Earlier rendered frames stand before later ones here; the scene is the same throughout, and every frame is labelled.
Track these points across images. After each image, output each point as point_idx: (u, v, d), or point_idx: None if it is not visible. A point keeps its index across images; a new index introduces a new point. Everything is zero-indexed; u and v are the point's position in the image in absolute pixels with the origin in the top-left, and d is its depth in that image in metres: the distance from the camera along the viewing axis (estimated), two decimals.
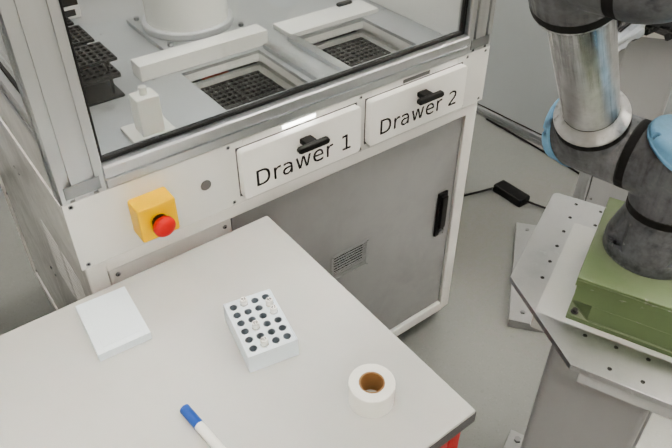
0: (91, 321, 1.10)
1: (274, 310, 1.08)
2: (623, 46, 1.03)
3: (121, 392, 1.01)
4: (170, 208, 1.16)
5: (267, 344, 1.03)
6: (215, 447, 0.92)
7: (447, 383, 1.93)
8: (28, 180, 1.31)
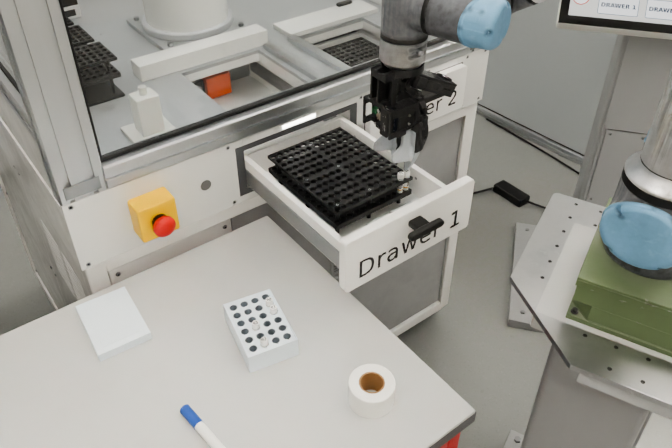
0: (91, 321, 1.10)
1: (274, 310, 1.08)
2: (395, 145, 1.18)
3: (121, 392, 1.01)
4: (170, 208, 1.16)
5: (267, 344, 1.03)
6: (215, 447, 0.92)
7: (447, 383, 1.93)
8: (28, 180, 1.31)
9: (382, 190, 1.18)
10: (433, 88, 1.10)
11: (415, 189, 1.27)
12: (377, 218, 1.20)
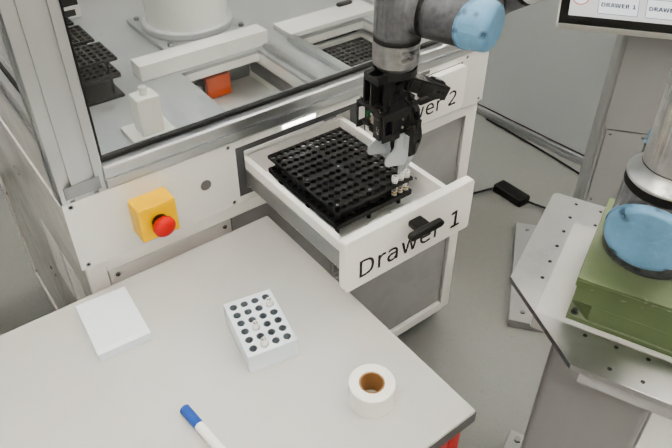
0: (91, 321, 1.10)
1: (392, 178, 1.20)
2: (389, 149, 1.17)
3: (121, 392, 1.01)
4: (170, 208, 1.16)
5: (267, 344, 1.03)
6: (215, 447, 0.92)
7: (447, 383, 1.93)
8: (28, 180, 1.31)
9: (382, 190, 1.18)
10: (426, 91, 1.10)
11: (415, 189, 1.27)
12: (377, 218, 1.20)
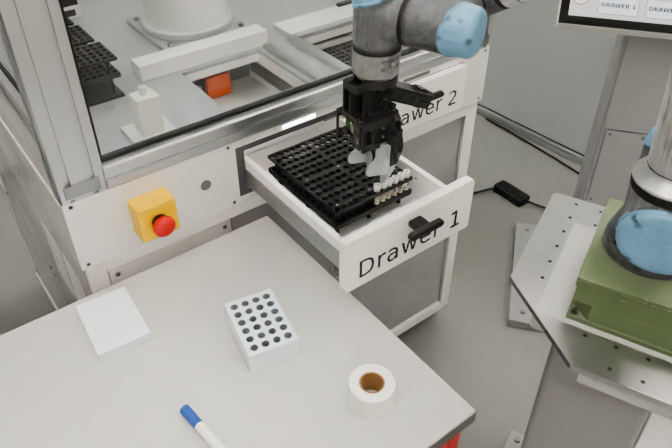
0: (91, 321, 1.10)
1: (392, 178, 1.20)
2: (371, 157, 1.15)
3: (121, 392, 1.01)
4: (170, 208, 1.16)
5: (387, 184, 1.19)
6: (215, 447, 0.92)
7: (447, 383, 1.93)
8: (28, 180, 1.31)
9: (382, 190, 1.18)
10: (408, 100, 1.08)
11: (415, 189, 1.27)
12: (377, 218, 1.20)
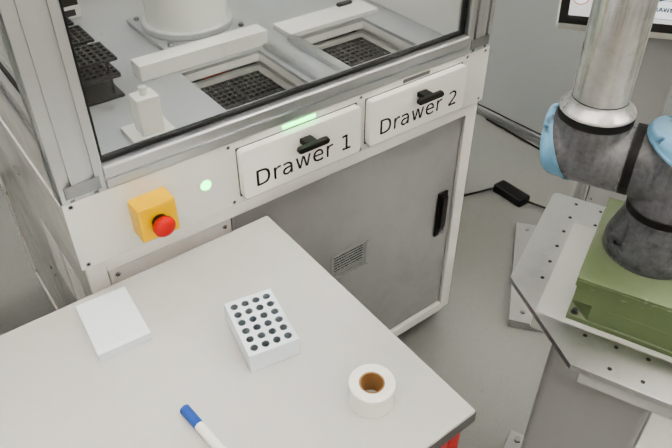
0: (91, 321, 1.10)
1: None
2: None
3: (121, 392, 1.01)
4: (170, 208, 1.16)
5: None
6: (215, 447, 0.92)
7: (447, 383, 1.93)
8: (28, 180, 1.31)
9: None
10: None
11: None
12: None
